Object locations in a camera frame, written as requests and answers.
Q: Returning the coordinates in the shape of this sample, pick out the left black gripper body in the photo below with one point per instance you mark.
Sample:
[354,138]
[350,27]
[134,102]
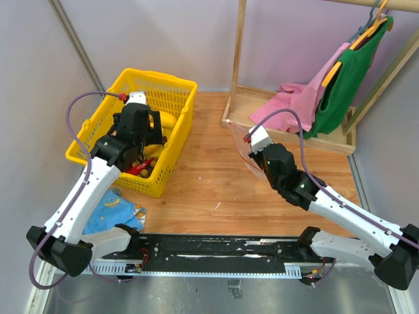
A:
[152,135]

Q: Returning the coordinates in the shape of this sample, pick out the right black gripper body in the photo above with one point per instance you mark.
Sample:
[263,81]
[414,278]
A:
[258,157]

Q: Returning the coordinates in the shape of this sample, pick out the clear zip top bag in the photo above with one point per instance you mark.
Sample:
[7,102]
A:
[243,148]

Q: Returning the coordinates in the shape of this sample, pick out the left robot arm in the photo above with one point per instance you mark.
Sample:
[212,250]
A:
[61,241]

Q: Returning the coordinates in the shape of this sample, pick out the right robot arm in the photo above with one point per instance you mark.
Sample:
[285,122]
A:
[386,248]

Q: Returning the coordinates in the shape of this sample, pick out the yellow pear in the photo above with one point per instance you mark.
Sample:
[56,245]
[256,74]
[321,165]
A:
[153,151]

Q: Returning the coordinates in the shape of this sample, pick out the yellow mango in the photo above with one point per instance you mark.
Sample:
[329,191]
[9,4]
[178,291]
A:
[167,120]

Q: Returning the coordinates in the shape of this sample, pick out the yellow plastic basket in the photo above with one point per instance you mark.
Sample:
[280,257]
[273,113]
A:
[164,93]

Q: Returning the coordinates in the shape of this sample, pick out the red chili pepper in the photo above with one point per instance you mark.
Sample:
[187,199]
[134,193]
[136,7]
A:
[136,170]

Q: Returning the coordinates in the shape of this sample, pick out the brown longan bunch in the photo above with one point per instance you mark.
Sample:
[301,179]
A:
[146,173]

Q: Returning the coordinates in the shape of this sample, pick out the wooden clothes rack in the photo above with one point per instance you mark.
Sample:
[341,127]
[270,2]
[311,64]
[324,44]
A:
[285,124]

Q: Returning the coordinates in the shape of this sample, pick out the pink shirt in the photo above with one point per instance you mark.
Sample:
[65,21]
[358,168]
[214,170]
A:
[300,98]

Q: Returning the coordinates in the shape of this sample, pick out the blue patterned cloth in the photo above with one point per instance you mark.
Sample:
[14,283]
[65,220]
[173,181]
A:
[113,209]

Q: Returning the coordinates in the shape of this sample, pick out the green shirt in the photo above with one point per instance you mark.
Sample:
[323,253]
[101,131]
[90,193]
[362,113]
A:
[340,92]

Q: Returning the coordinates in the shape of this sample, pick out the grey hanger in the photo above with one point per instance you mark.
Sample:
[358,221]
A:
[377,9]

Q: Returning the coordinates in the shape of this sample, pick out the yellow hanger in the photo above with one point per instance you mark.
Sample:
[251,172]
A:
[355,45]

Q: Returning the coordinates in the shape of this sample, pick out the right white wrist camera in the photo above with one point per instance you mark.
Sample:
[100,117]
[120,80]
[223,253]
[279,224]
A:
[259,139]

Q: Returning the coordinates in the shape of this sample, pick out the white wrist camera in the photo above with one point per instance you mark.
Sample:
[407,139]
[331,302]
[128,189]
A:
[137,97]
[259,139]

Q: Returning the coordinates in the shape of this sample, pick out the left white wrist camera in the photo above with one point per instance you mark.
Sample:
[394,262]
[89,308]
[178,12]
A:
[137,97]

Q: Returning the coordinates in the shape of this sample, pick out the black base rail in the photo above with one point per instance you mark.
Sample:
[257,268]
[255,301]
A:
[227,256]

